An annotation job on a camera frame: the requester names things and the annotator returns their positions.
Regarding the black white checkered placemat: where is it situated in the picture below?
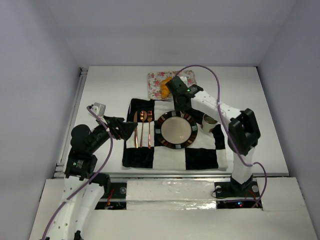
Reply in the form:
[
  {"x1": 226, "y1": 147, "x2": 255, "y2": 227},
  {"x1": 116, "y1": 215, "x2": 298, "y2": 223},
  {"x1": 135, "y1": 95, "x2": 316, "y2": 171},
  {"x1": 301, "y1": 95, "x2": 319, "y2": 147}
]
[{"x1": 122, "y1": 98, "x2": 228, "y2": 171}]

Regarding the orange striped croissant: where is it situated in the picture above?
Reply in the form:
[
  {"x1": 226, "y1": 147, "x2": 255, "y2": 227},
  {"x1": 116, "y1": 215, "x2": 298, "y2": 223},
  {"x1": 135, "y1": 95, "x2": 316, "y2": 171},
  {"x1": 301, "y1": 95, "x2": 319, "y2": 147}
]
[{"x1": 160, "y1": 77, "x2": 172, "y2": 99}]

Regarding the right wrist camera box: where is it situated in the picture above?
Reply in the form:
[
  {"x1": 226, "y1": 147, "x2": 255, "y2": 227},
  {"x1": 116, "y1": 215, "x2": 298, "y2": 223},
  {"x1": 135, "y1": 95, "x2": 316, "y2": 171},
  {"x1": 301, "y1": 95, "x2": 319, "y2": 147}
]
[{"x1": 180, "y1": 76, "x2": 188, "y2": 84}]

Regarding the metal cup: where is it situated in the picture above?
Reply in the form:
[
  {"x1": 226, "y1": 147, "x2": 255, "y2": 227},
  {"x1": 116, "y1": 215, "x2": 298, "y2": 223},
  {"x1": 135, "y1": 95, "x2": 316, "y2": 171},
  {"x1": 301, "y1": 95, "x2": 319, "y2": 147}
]
[{"x1": 201, "y1": 114, "x2": 218, "y2": 133}]

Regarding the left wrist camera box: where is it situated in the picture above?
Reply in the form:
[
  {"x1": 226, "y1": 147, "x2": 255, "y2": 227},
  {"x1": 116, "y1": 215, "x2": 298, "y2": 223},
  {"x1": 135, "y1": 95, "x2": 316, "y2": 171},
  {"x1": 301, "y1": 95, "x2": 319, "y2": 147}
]
[{"x1": 90, "y1": 102, "x2": 106, "y2": 118}]

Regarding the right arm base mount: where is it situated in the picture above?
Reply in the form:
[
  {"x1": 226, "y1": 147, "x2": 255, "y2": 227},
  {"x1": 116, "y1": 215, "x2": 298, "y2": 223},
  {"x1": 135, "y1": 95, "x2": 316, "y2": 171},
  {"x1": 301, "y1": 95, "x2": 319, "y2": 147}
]
[{"x1": 211, "y1": 177, "x2": 263, "y2": 209}]

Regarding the copper knife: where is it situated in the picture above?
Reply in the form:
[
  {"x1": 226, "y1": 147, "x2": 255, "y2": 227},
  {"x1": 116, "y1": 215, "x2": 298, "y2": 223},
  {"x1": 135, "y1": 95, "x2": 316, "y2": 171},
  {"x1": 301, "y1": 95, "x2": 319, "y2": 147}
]
[{"x1": 133, "y1": 111, "x2": 139, "y2": 148}]

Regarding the aluminium rail frame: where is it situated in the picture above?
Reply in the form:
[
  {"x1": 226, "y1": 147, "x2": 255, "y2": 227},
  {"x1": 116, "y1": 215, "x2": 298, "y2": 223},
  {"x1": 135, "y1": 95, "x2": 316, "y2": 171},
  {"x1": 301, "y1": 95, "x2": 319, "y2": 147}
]
[{"x1": 67, "y1": 66, "x2": 289, "y2": 179}]

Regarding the purple cable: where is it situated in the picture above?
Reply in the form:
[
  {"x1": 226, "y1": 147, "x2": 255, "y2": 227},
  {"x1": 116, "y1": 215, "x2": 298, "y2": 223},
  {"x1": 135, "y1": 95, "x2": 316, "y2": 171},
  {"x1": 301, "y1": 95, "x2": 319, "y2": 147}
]
[
  {"x1": 174, "y1": 64, "x2": 268, "y2": 201},
  {"x1": 41, "y1": 105, "x2": 115, "y2": 240}
]

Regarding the silver foil covered panel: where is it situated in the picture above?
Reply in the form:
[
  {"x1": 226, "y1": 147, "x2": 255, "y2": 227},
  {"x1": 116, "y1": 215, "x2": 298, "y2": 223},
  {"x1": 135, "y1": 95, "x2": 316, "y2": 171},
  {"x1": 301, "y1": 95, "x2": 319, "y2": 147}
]
[{"x1": 125, "y1": 180, "x2": 217, "y2": 211}]

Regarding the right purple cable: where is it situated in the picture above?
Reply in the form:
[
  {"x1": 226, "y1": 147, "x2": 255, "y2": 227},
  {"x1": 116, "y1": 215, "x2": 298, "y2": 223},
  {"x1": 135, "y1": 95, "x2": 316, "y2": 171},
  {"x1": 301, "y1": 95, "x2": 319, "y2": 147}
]
[{"x1": 174, "y1": 64, "x2": 268, "y2": 201}]

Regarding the beige plate with dark rim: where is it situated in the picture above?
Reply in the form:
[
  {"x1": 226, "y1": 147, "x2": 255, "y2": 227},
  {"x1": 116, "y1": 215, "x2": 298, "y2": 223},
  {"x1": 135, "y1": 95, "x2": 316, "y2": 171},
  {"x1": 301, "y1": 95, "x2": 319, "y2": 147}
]
[{"x1": 154, "y1": 110, "x2": 198, "y2": 150}]

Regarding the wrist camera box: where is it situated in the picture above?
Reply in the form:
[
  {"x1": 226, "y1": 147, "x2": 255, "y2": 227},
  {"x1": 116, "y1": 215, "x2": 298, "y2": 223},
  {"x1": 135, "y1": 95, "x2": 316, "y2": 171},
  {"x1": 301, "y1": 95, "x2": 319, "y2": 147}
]
[
  {"x1": 180, "y1": 76, "x2": 188, "y2": 84},
  {"x1": 90, "y1": 102, "x2": 106, "y2": 118}
]

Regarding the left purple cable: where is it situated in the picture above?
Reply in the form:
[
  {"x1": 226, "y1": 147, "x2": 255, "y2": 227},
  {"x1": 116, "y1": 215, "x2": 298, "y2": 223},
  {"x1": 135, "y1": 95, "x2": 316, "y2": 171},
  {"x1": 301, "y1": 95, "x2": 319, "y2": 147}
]
[{"x1": 41, "y1": 105, "x2": 115, "y2": 240}]

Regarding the copper spoon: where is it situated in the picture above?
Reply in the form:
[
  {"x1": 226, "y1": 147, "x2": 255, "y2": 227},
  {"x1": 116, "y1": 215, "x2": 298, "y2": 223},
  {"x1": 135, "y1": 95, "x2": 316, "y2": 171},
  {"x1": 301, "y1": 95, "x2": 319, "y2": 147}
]
[{"x1": 139, "y1": 110, "x2": 147, "y2": 148}]

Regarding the copper fork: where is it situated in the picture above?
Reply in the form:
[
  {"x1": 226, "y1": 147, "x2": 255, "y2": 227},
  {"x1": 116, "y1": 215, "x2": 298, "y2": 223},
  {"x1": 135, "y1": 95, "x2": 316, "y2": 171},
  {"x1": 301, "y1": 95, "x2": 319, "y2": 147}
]
[{"x1": 147, "y1": 110, "x2": 152, "y2": 149}]

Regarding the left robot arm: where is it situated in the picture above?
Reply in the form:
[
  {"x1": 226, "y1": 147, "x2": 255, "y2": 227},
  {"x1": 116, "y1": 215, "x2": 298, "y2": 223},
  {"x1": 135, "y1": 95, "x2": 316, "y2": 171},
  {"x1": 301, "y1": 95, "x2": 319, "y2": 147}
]
[{"x1": 41, "y1": 116, "x2": 138, "y2": 240}]

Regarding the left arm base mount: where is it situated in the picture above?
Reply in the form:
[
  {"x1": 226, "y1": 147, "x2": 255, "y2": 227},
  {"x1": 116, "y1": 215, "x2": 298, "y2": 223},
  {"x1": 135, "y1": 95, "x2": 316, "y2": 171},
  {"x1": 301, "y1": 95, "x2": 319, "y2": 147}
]
[{"x1": 81, "y1": 173, "x2": 127, "y2": 210}]

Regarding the floral rectangular tray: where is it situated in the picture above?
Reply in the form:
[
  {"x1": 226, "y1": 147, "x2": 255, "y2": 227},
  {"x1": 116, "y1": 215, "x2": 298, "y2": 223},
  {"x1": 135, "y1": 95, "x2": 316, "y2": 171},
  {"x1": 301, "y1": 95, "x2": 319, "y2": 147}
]
[{"x1": 147, "y1": 70, "x2": 197, "y2": 101}]

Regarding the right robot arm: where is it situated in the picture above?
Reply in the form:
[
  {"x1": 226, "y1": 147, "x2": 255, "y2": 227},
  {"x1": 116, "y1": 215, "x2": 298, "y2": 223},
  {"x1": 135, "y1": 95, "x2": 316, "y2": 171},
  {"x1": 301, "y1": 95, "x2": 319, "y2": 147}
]
[{"x1": 165, "y1": 76, "x2": 261, "y2": 190}]

